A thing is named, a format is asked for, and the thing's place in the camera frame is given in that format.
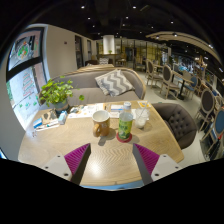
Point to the grey white chevron pillow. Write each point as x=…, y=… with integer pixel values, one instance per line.
x=115, y=82

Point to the yellow square table sticker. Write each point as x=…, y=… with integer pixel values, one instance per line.
x=143, y=104

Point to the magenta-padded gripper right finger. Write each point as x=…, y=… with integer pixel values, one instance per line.
x=146, y=159

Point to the group of dining chairs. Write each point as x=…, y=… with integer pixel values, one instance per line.
x=166, y=78

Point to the printed paper menu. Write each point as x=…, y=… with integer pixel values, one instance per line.
x=85, y=111

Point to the window with festive stickers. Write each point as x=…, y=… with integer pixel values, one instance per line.
x=23, y=66

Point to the grey curved sofa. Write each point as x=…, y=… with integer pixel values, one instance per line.
x=83, y=87

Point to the grey tufted armchair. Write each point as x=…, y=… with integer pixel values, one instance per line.
x=176, y=123

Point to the group of ceiling spotlights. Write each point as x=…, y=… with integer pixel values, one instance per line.
x=82, y=6

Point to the green-labelled clear drink bottle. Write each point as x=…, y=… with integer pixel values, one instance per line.
x=125, y=126

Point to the green potted plant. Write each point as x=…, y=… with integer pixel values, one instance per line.
x=56, y=91

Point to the pill blister pack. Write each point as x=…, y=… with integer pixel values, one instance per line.
x=33, y=133

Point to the white round column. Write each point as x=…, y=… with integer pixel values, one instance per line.
x=108, y=44

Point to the tan mug with white inside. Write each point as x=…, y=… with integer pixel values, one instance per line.
x=100, y=124

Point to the white flat box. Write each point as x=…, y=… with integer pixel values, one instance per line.
x=116, y=110

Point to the wooden cutout table sign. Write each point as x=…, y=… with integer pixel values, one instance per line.
x=50, y=116

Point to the light blue tissue pack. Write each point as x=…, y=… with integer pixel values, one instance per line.
x=62, y=117

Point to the small blue white box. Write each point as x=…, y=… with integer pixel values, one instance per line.
x=37, y=123

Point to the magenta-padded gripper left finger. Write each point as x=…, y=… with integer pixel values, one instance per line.
x=77, y=159

